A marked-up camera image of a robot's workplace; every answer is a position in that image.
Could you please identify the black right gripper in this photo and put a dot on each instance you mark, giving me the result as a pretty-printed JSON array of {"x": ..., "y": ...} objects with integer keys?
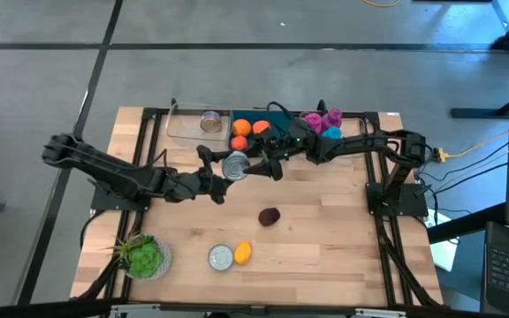
[{"x": 296, "y": 141}]

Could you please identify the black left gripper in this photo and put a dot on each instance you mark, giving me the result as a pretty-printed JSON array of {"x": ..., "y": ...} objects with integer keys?
[{"x": 192, "y": 185}]

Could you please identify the plain silver tin can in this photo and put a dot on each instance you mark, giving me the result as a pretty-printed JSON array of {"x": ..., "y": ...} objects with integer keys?
[{"x": 236, "y": 166}]

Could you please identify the blocky orange toy fruit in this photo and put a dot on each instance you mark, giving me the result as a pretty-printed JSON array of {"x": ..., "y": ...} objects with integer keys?
[{"x": 261, "y": 126}]

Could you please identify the red-orange toy fruit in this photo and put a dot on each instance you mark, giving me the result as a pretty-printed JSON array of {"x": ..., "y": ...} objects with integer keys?
[{"x": 238, "y": 143}]

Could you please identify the round orange toy fruit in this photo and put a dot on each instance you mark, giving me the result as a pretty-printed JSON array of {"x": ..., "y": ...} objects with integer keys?
[{"x": 241, "y": 127}]

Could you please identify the colourful label tin can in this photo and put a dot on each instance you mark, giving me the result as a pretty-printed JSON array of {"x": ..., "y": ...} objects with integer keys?
[{"x": 210, "y": 123}]

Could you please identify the pink plastic bottle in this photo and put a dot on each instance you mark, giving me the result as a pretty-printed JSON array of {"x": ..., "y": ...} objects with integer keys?
[{"x": 313, "y": 121}]

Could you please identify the dark maroon toy fruit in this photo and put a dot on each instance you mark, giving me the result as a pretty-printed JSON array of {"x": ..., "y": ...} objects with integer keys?
[{"x": 269, "y": 217}]

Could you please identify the blue plastic bottle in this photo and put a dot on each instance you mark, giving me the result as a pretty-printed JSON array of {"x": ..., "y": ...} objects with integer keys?
[{"x": 332, "y": 132}]

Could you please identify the magenta plastic bottle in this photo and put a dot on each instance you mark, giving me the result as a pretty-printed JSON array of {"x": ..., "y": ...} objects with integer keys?
[{"x": 333, "y": 118}]

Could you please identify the blue label tin can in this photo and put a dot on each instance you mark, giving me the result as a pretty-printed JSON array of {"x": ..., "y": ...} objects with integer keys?
[{"x": 220, "y": 257}]

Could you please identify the yellow toy lemon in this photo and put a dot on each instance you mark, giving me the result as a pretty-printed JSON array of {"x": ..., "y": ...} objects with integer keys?
[{"x": 243, "y": 253}]

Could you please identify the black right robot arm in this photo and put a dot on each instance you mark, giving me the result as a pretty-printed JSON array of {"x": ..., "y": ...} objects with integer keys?
[{"x": 369, "y": 143}]

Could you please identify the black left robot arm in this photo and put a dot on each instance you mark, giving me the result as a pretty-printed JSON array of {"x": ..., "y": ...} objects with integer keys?
[{"x": 104, "y": 170}]

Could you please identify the teal plastic bin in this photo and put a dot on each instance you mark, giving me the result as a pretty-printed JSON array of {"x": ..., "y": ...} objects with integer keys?
[{"x": 254, "y": 115}]

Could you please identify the clear plastic container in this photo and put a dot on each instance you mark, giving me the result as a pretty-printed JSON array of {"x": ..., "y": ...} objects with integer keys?
[
  {"x": 360, "y": 123},
  {"x": 184, "y": 128}
]

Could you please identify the potted green succulent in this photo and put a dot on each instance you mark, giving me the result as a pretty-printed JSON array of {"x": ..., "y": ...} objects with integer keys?
[{"x": 144, "y": 260}]

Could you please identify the black desk leg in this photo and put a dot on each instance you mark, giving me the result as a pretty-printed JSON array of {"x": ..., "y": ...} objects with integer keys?
[{"x": 480, "y": 112}]

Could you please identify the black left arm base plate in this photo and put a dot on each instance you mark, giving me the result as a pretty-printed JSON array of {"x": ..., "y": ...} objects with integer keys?
[{"x": 104, "y": 204}]

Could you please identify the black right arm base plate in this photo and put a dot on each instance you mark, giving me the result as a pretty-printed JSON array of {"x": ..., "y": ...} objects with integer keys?
[{"x": 413, "y": 207}]

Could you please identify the black aluminium table frame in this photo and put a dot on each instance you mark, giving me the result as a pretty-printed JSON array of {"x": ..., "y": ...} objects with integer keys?
[{"x": 387, "y": 265}]

